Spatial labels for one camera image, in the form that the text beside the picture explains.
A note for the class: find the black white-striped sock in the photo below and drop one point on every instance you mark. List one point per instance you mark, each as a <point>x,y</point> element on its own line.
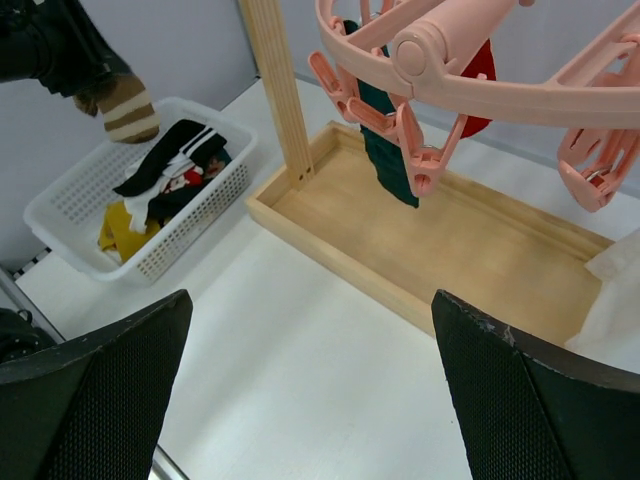
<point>185,141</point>

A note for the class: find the pink round clip hanger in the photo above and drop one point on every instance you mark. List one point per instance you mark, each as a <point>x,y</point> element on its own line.
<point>431,58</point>

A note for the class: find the white plastic basket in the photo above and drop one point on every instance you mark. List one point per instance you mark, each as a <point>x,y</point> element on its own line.
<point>69,214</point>

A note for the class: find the brown striped sock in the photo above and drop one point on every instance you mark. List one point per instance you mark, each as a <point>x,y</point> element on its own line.
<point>125,106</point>

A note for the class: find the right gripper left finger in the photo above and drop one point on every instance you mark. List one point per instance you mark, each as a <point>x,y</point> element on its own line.
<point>91,407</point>

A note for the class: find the dark patterned socks pile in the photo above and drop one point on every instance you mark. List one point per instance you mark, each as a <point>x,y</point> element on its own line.
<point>181,190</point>

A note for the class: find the teal sock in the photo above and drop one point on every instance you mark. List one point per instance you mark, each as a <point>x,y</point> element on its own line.
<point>385,156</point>

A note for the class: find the yellow sock in basket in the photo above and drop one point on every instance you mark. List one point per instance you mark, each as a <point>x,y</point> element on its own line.
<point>117,239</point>

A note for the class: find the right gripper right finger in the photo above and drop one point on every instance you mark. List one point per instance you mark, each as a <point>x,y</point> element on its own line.
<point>528,409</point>

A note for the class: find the white sock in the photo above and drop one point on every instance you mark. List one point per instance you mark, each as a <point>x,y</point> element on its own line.
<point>171,178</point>

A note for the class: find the wooden clothes rack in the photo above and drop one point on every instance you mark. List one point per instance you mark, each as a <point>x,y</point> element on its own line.
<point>510,259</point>

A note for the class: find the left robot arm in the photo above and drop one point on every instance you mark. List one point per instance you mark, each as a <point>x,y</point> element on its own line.
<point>22,48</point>

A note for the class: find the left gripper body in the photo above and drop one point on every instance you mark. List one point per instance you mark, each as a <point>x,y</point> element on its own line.
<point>77,55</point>

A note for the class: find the white sheer garment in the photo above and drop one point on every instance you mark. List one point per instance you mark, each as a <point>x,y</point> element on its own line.
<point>610,333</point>

